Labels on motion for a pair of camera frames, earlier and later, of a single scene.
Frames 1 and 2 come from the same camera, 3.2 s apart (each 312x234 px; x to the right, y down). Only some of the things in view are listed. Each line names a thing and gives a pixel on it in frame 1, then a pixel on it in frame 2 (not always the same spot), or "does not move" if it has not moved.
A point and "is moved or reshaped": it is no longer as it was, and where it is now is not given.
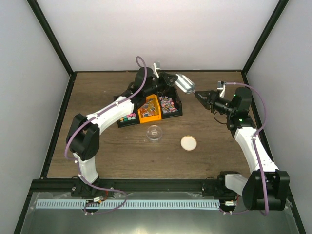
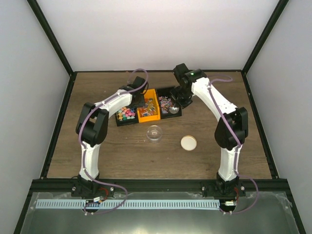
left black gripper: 165,77 → 142,101
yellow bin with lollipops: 151,110 does not move
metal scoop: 185,83 is moved or reshaped
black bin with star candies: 133,119 does not move
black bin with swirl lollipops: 170,104 does not move
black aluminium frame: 45,184 does not move
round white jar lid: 188,143 does not move
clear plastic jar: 154,132 does not move
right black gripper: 209,103 → 173,93
